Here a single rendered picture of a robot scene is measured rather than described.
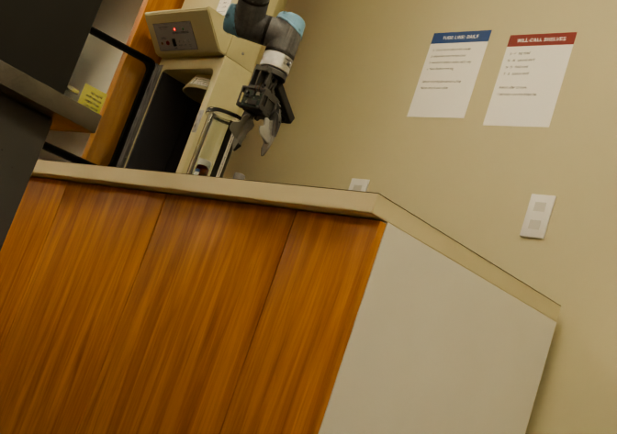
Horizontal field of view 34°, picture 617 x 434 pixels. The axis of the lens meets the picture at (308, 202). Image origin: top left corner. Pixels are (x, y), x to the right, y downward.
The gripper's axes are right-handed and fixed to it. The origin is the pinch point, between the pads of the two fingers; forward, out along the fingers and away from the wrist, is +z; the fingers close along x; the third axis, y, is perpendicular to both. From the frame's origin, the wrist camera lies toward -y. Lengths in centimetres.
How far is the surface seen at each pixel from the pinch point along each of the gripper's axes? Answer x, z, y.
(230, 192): 14.6, 16.2, 21.1
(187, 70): -54, -30, -29
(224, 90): -37, -25, -28
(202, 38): -45, -37, -20
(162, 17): -62, -42, -20
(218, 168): -10.1, 4.9, -3.7
